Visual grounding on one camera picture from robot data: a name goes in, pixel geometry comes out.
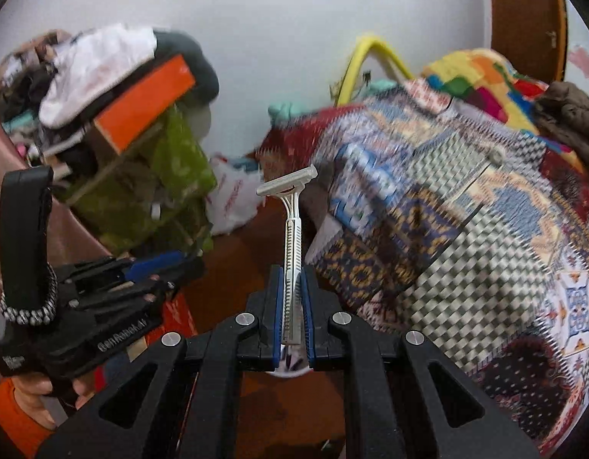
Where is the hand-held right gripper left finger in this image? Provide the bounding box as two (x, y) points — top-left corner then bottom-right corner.
(36, 265), (286, 459)

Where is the white plastic bag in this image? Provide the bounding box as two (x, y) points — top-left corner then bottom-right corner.
(205, 153), (265, 236)

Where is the brown padded jacket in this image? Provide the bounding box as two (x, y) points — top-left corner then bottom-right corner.
(534, 81), (589, 174)

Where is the red flat box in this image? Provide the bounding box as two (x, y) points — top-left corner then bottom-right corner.
(162, 291), (200, 341)

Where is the dark grey cloth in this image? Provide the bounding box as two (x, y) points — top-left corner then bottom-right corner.
(153, 31), (221, 102)

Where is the person's left hand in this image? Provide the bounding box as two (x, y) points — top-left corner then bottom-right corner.
(12, 372), (97, 422)

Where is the white cloth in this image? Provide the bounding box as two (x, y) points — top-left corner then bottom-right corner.
(39, 26), (158, 129)

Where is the yellow hoop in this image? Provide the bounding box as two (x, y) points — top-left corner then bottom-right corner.
(335, 33), (416, 107)

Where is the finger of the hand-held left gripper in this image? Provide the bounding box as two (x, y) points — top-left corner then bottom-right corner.
(70, 260), (205, 309)
(62, 251), (192, 284)

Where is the white disposable razor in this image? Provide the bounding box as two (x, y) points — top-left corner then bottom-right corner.
(255, 164), (320, 346)

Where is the person's left forearm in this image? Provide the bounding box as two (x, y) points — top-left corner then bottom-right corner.
(0, 377), (57, 459)

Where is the green patterned box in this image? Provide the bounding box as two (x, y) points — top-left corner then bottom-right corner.
(65, 105), (217, 255)

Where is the orange cardboard box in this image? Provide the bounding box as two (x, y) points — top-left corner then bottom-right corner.
(94, 54), (198, 155)

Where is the teal plush toy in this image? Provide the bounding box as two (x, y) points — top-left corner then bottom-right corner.
(268, 100), (296, 126)
(366, 79), (401, 99)

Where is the pile of mixed clothes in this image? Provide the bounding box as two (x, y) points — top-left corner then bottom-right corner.
(0, 29), (86, 164)

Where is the patterned bedspread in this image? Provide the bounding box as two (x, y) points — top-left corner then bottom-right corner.
(259, 79), (589, 456)

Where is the colourful patchwork blanket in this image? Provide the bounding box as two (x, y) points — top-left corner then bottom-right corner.
(421, 48), (550, 135)

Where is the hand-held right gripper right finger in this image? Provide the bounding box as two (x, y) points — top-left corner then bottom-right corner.
(299, 265), (544, 459)

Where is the brown wooden door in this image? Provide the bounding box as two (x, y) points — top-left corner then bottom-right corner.
(487, 0), (569, 85)

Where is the braided black-white cord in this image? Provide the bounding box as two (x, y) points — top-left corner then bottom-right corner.
(0, 264), (59, 327)

